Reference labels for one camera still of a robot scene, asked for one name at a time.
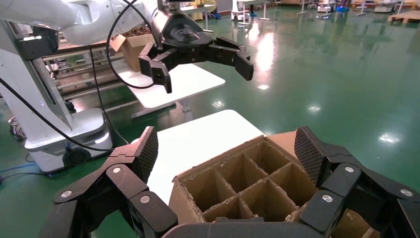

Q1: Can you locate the open brown carton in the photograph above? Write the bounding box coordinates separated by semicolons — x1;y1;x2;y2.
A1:
109;25;156;73

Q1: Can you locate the wooden pallet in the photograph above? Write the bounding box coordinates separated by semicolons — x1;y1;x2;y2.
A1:
387;9;420;24

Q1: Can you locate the white table with legs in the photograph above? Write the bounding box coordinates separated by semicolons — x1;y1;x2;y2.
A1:
231;0;271;22
116;62;226;119

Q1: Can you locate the white robot body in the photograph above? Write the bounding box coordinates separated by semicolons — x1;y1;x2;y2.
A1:
0;19;114;174

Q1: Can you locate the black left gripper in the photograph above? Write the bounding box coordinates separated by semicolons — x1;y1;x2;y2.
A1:
138;8;255;95

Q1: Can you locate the black sensor box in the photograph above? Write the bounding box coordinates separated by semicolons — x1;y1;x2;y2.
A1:
14;26;60;62

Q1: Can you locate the person in yellow jacket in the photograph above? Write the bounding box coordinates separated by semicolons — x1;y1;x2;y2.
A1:
190;0;218;20

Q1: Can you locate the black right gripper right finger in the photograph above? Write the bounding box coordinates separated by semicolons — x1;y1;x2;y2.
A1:
293;126;420;237

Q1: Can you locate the metal roller rack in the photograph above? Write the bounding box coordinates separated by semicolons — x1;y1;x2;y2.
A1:
41;43;139;101

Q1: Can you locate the black round caster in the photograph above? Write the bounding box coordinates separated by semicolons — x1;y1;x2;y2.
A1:
62;147;89;168

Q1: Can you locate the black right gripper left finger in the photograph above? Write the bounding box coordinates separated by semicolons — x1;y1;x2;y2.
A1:
52;126;178;238

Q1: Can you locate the tangled wire bundle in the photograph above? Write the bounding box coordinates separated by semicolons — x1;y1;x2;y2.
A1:
8;117;26;141

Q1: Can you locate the blue floor cable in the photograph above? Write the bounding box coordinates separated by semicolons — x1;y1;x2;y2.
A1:
0;162;42;182

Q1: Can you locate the cardboard box with dividers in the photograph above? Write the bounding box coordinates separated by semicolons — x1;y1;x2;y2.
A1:
168;130;383;238

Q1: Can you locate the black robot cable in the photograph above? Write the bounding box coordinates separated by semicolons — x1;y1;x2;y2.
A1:
88;44;130;146
0;77;115;152
105;0;165;90

